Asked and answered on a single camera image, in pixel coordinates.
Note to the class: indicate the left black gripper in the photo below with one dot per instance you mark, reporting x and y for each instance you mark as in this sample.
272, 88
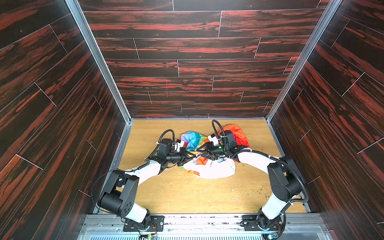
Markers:
182, 156

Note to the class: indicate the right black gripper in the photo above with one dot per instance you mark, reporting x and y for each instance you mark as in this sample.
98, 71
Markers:
208, 153

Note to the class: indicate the white orange kids jacket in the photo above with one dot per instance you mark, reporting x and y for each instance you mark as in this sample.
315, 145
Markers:
212, 168

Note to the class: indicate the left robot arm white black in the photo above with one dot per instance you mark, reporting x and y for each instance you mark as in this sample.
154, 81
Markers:
118, 195

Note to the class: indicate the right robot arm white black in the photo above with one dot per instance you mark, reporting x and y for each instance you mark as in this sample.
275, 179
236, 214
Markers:
287, 185

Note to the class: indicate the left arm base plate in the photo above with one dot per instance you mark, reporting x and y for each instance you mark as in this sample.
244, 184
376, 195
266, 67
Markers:
150, 223

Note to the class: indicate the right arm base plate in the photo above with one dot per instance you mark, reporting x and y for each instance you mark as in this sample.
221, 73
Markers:
261, 223

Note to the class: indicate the aluminium front rail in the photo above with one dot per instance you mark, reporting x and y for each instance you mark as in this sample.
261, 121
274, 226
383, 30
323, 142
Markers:
203, 227

